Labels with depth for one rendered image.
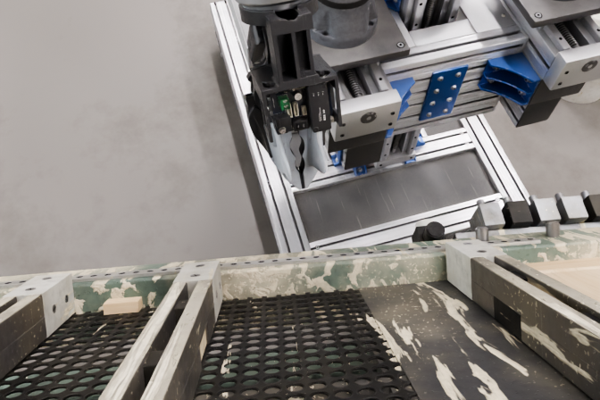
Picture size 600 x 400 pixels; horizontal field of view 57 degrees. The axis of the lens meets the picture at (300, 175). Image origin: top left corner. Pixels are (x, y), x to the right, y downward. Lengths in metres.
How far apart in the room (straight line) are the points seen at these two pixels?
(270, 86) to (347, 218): 1.36
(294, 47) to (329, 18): 0.62
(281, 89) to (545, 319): 0.41
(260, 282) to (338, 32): 0.49
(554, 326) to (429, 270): 0.39
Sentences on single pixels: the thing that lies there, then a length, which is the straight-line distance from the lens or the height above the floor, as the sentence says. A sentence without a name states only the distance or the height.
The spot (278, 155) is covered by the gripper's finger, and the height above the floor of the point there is 1.35.
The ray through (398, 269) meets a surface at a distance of 1.04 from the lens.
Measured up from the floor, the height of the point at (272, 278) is 0.90.
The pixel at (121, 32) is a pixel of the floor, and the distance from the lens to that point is 2.77.
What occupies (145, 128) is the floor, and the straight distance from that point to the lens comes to 2.37.
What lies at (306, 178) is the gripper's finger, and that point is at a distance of 0.61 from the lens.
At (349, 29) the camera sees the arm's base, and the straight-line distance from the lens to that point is 1.11.
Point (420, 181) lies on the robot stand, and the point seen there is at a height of 0.21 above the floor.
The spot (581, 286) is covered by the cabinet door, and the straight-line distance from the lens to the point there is 0.99.
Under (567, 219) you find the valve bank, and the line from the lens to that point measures 1.35.
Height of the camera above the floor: 1.85
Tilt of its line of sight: 59 degrees down
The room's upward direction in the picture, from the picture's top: straight up
